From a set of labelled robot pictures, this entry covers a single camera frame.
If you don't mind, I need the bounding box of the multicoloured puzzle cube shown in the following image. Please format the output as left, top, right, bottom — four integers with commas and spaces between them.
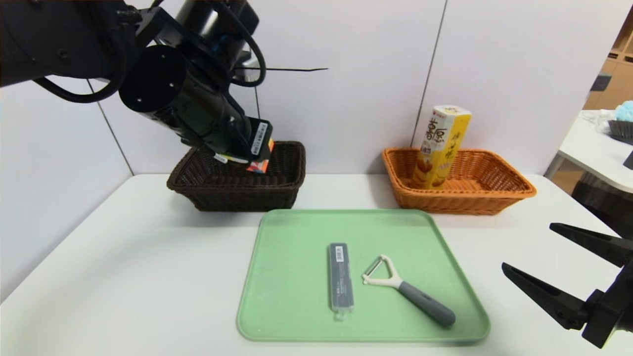
246, 138, 275, 174

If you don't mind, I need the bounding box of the small dark background basket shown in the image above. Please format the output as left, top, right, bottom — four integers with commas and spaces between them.
606, 121, 633, 146

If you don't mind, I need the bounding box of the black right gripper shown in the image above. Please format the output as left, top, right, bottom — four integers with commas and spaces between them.
501, 222, 633, 349

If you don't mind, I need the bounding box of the dark brown wicker basket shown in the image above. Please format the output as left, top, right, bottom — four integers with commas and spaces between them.
167, 141, 307, 213

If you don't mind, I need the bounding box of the orange wicker basket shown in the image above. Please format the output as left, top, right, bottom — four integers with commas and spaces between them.
382, 147, 537, 216

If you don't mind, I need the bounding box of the thick black camera cable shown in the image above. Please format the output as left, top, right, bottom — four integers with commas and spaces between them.
32, 49, 134, 104

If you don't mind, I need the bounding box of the light green plastic tray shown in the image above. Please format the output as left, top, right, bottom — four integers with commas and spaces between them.
237, 209, 491, 343

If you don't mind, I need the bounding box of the yellow potato chip box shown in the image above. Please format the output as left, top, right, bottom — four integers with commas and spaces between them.
411, 105, 473, 190

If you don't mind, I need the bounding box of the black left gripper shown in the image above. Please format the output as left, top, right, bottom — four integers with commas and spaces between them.
211, 104, 273, 162

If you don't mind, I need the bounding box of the wooden shelf unit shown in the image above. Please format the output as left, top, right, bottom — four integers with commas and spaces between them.
582, 5, 633, 112

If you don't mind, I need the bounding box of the grey slim barcode case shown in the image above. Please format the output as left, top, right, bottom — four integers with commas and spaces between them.
329, 243, 355, 321

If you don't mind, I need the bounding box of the white background table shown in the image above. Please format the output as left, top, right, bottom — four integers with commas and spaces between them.
543, 111, 633, 194

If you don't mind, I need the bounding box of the cream peeler with grey handle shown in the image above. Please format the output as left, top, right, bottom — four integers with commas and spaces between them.
362, 255, 456, 327

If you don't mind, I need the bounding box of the white crumpled cloth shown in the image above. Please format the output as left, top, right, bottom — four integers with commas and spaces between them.
581, 111, 616, 135

